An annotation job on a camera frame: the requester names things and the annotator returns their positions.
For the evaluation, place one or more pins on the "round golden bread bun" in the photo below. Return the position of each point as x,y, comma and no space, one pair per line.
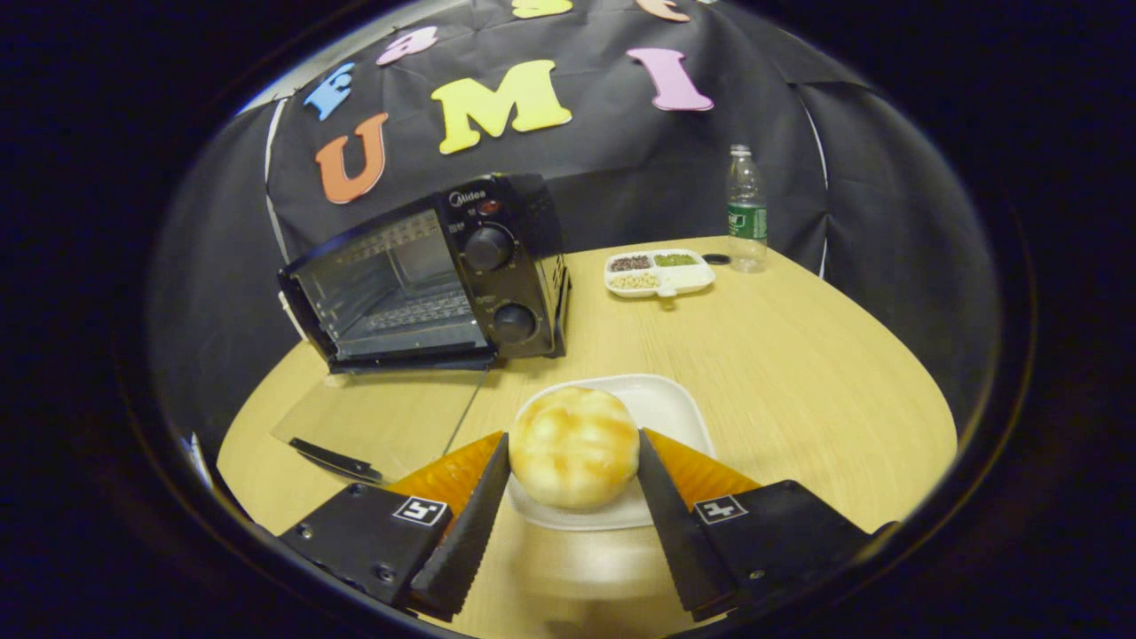
572,448

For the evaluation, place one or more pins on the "white square plate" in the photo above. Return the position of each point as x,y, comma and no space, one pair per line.
666,408

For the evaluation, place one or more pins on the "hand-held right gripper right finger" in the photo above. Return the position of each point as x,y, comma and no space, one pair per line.
679,541

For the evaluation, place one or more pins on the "clear plastic water bottle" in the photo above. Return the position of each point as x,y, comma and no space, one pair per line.
747,222

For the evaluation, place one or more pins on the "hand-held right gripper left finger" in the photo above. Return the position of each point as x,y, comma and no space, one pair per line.
461,550

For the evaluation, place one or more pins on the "white divided dish with beans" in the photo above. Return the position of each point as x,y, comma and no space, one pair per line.
683,280

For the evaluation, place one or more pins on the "black electric oven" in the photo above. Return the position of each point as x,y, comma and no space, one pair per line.
524,266

